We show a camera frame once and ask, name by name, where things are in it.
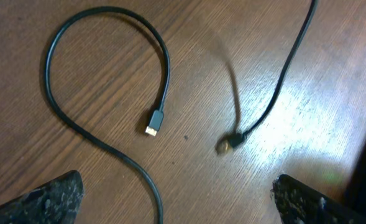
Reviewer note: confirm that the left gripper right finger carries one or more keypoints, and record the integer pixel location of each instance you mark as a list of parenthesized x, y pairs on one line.
[(298, 203)]

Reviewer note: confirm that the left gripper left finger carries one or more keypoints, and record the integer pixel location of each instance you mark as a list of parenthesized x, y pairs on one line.
[(57, 201)]

